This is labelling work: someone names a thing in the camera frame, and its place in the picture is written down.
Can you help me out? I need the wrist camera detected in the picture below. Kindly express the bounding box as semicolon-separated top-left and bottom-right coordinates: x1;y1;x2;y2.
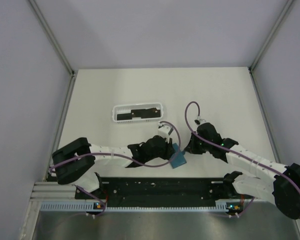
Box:
157;123;174;142
194;116;207;126

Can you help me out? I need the black card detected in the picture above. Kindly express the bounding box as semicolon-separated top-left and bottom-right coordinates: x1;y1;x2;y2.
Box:
130;107;161;119
116;112;133;121

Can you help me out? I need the aluminium front rail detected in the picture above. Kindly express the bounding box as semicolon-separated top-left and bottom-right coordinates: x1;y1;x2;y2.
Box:
30;182;77;202

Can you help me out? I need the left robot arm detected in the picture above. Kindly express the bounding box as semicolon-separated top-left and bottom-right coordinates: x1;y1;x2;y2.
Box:
49;135;180;199

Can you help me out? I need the aluminium frame post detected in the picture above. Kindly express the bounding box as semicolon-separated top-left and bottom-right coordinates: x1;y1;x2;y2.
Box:
26;0;75;76
248;0;297;74

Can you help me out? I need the left aluminium frame post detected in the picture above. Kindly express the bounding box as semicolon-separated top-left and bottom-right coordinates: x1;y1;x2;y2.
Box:
26;0;75;76

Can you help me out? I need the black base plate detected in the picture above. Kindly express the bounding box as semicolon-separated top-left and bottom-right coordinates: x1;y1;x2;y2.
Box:
74;176;256;208

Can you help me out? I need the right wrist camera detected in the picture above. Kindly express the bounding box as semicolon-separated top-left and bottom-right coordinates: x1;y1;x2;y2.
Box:
194;116;207;126

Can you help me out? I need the blue leather card holder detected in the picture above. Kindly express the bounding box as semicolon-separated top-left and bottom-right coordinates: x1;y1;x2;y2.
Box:
170;143;187;169

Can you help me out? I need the right aluminium frame post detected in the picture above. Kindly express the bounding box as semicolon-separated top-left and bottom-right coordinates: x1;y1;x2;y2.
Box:
248;0;297;74

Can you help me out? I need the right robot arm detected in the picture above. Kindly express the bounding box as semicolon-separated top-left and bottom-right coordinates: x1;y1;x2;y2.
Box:
185;119;300;220

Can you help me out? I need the white plastic basket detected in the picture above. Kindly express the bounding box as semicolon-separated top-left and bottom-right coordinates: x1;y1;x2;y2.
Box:
111;102;164;124

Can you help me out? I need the grey slotted cable duct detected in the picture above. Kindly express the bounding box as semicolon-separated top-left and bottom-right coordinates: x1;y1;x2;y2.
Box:
40;201;240;213

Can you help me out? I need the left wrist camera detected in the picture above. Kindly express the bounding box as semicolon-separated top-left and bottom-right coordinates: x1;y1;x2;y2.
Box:
157;123;174;142

